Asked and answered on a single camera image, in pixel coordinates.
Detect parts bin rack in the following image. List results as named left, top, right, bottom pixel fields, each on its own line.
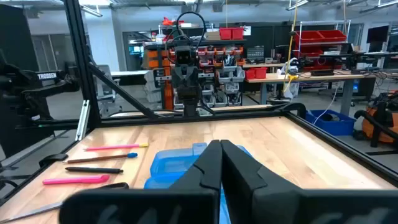
left=142, top=39, right=247, bottom=110

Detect brown pencil with blue eraser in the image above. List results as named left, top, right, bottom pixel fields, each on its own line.
left=63, top=152, right=139, bottom=164

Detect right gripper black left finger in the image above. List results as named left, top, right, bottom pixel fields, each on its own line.
left=169, top=139, right=223, bottom=191

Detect silver aluminium bracket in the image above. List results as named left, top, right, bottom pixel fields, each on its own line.
left=75, top=99, right=91, bottom=141

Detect blue translucent plastic supply box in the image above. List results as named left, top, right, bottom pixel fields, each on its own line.
left=144, top=142, right=253, bottom=224

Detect orange shop vacuum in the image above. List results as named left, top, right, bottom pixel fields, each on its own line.
left=353, top=90, right=398, bottom=149

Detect blue plastic bin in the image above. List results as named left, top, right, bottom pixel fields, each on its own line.
left=305, top=109, right=356, bottom=136

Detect black corner bracket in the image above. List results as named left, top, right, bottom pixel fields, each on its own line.
left=279, top=102, right=307, bottom=119

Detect large red tray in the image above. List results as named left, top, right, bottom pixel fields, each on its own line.
left=318, top=29, right=348, bottom=44
left=294, top=30, right=324, bottom=44

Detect small black rounded bracket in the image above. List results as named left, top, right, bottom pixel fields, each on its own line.
left=38, top=152, right=69, bottom=168

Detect wooden-top workbench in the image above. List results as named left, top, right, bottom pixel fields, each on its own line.
left=244, top=72, right=398, bottom=116

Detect black left wrist cable loop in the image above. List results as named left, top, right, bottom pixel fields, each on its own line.
left=175, top=11, right=206, bottom=50

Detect red storage bin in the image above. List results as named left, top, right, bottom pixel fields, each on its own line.
left=231, top=27, right=245, bottom=40
left=219, top=27, right=233, bottom=40

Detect pink pencil with yellow eraser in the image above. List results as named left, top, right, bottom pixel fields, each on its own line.
left=83, top=142, right=149, bottom=152

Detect pink highlighter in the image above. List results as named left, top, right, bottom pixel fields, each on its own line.
left=42, top=174, right=111, bottom=186

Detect yellow hanging cord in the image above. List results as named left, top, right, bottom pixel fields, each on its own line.
left=283, top=0, right=300, bottom=94

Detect dark monitor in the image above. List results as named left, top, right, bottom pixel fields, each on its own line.
left=366, top=25, right=390, bottom=44

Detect white cable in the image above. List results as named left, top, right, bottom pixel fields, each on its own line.
left=312, top=82, right=341, bottom=126

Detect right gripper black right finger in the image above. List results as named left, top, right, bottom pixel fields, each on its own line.
left=220, top=139, right=302, bottom=224

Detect black pen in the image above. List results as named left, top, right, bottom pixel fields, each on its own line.
left=64, top=166, right=124, bottom=174

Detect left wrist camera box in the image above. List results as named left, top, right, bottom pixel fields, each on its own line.
left=174, top=45, right=197, bottom=67

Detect metal wire rack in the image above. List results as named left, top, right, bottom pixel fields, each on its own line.
left=292, top=19, right=352, bottom=73

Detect white plastic bag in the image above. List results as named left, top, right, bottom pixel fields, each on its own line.
left=276, top=57, right=300, bottom=100

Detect black-handled scissors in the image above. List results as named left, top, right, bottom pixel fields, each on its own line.
left=0, top=182, right=130, bottom=224

